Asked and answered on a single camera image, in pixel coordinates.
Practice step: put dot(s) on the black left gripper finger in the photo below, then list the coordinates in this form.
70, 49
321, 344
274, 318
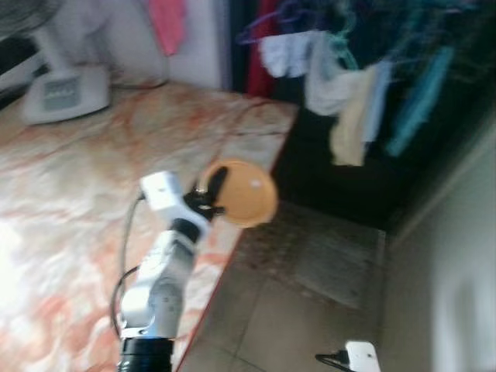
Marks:
217, 184

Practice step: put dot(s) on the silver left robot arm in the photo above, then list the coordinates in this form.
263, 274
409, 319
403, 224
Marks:
159, 291

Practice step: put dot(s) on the bed with marbled orange sheet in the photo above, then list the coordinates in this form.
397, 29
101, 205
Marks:
93, 194

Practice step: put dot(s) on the red hanging cloth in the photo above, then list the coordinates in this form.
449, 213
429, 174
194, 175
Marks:
262, 70

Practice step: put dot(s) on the patterned grey floor mat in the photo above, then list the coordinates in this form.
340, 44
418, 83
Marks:
325, 256

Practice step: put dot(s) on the beige hanging cloth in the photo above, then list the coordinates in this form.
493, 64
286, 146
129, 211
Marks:
350, 132

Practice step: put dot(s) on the small white hanging garment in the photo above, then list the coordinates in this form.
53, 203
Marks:
283, 56

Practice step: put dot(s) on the large white hanging garment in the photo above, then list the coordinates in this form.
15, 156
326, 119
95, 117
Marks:
329, 89

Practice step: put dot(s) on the pink hanging cloth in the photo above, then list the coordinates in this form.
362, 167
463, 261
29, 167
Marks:
167, 23

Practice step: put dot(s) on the purple clothes hanger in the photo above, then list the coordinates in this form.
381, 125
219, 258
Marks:
267, 23

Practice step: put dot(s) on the light blue hanging cloth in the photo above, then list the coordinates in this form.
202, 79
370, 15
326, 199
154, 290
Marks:
377, 101

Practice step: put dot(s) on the teal hanging cloth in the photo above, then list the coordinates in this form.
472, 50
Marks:
418, 101

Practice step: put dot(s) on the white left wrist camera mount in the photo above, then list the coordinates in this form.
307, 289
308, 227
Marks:
163, 190

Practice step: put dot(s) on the white pedestal fan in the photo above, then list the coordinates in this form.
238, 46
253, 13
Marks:
66, 93

